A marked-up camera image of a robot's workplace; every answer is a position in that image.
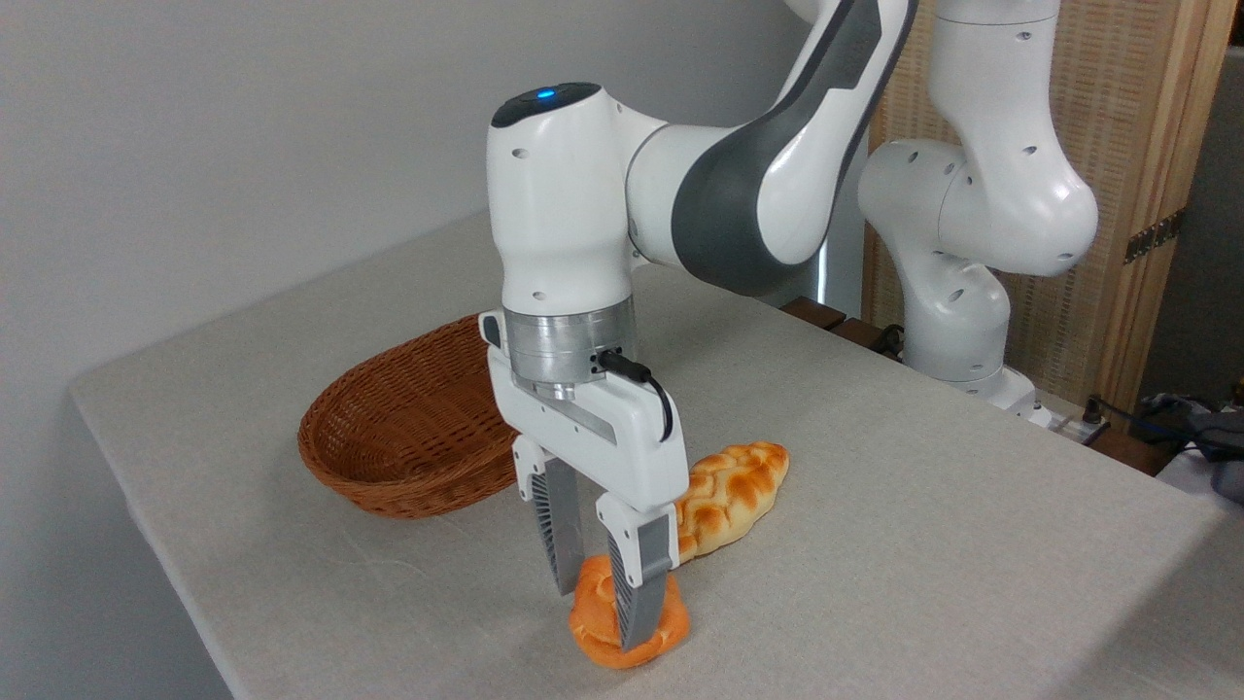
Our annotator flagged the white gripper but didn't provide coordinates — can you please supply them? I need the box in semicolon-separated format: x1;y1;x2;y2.
478;311;692;652

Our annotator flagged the round orange muffin bread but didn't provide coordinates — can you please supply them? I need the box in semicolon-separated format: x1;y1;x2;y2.
569;554;691;670

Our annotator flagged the long braided golden bread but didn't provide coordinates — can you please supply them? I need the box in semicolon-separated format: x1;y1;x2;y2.
675;441;790;565

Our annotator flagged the brown oval wicker basket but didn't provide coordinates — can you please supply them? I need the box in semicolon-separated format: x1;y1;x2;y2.
297;313;521;519

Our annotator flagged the beige tablecloth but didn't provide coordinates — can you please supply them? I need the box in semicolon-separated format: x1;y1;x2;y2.
68;209;1244;700

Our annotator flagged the dark grey cloth bundle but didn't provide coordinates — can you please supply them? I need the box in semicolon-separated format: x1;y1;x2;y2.
1132;389;1244;503

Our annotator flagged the dark metal screen hinge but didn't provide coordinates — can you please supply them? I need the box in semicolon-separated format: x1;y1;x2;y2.
1123;208;1187;265

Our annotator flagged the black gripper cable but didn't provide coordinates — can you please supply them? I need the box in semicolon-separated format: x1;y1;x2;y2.
595;348;674;443

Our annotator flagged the black plug with cable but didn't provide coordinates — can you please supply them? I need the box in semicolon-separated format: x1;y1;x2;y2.
1081;393;1244;450

